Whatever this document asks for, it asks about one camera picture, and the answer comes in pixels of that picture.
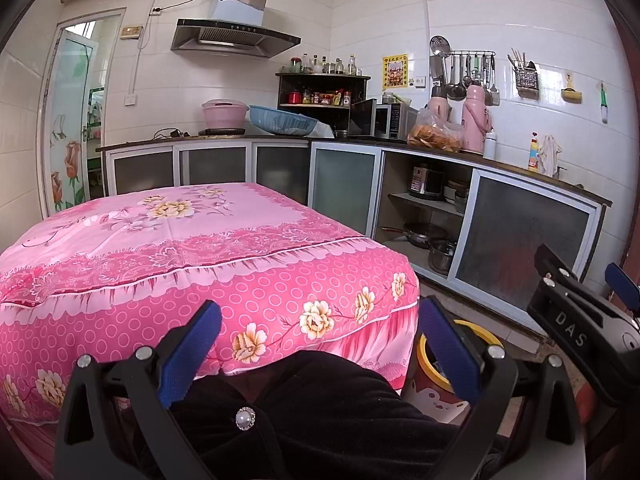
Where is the rice cooker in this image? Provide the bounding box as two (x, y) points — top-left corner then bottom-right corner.
(409, 161), (446, 201)

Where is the flower print glass door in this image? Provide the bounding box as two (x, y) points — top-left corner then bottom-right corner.
(37, 7), (126, 216)

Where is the row of seasoning jars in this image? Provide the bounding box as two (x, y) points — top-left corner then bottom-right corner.
(287, 89), (353, 107)

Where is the row of glass bottles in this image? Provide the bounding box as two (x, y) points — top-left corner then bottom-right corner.
(289, 52), (362, 76)

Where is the yellow dish soap bottle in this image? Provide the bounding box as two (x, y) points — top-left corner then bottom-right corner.
(527, 132), (542, 173)

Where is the pink thermos flask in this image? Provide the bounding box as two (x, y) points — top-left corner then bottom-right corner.
(461, 84), (493, 155)
(426, 85), (453, 123)

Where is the metal chopstick holder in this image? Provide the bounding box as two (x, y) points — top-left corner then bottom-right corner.
(507, 47), (541, 98)

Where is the white rag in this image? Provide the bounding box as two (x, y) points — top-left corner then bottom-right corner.
(539, 134), (563, 177)

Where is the frying pan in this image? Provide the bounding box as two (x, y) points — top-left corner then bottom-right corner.
(382, 222), (448, 251)

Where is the stack of bowls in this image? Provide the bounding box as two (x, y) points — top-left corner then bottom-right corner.
(444, 180), (471, 213)

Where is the pink lidded basin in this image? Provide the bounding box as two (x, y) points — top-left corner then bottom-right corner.
(201, 99), (249, 131)

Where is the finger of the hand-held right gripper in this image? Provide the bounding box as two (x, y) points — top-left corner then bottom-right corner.
(534, 244), (627, 321)
(604, 262), (640, 311)

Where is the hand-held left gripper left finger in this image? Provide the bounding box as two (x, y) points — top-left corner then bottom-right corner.
(54, 300), (223, 480)

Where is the person's black clothing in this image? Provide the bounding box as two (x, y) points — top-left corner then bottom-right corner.
(135, 350), (501, 480)

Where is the blue plastic basket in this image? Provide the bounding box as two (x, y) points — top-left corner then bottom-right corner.
(248, 105), (318, 137)

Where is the bag of fried snacks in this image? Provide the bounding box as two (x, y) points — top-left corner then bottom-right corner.
(406, 107), (463, 153)

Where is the steel pot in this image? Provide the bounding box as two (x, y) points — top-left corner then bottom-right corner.
(427, 239), (458, 276)

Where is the dark wooden spice shelf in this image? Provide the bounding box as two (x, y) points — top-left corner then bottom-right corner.
(276, 71), (372, 138)

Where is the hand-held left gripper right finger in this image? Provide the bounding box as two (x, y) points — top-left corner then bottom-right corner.
(419, 295), (587, 480)

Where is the silver microwave oven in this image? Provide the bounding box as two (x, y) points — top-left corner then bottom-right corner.
(350, 98), (420, 142)

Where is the pink floral tablecloth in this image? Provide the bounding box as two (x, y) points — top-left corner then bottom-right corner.
(0, 182), (421, 428)

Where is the yellow rimmed trash bin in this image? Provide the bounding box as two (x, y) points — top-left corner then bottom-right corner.
(402, 319), (505, 428)

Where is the steel range hood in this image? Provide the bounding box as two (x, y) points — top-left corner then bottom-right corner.
(170, 0), (302, 59)

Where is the black power cable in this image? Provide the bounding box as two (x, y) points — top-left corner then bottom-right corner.
(150, 0), (217, 14)

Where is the yellow wall brush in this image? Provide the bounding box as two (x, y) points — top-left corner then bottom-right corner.
(560, 71), (583, 105)

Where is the yellow wall poster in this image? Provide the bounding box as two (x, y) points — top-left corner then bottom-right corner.
(382, 55), (410, 90)

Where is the row of hanging kitchen utensils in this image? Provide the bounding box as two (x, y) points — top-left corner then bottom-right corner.
(429, 35), (501, 107)

